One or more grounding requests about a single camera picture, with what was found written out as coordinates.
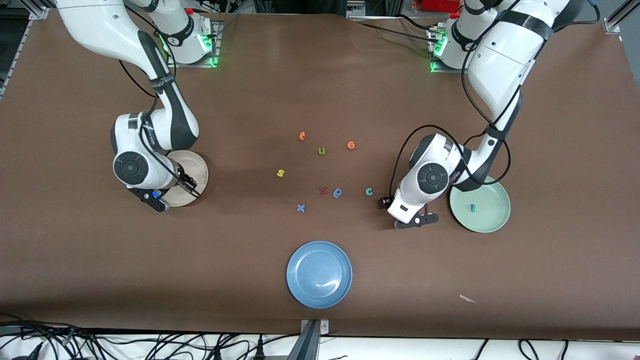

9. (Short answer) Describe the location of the red box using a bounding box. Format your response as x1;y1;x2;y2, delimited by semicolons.
421;0;462;13

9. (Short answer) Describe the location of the beige brown plate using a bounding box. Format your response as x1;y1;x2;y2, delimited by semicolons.
162;150;209;208

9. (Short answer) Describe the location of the light green plate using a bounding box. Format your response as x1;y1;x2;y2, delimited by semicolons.
449;177;512;234

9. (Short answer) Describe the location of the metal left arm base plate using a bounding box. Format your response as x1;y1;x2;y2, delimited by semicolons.
430;25;471;75

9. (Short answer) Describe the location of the blue plate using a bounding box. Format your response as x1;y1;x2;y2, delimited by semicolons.
286;240;353;309

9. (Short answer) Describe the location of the silver edge bracket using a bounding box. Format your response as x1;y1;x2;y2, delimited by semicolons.
300;318;331;335

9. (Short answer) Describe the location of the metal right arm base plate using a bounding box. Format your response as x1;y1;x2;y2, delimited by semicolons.
170;20;222;69

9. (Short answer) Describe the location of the black table cable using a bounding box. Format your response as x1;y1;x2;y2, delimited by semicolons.
397;14;433;30
357;22;437;43

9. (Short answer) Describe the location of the aluminium extrusion bar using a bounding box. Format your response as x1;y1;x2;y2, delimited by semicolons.
285;320;321;360
607;0;640;26
0;20;33;98

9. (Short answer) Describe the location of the brown table cover sheet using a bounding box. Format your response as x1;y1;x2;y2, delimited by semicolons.
0;9;640;342

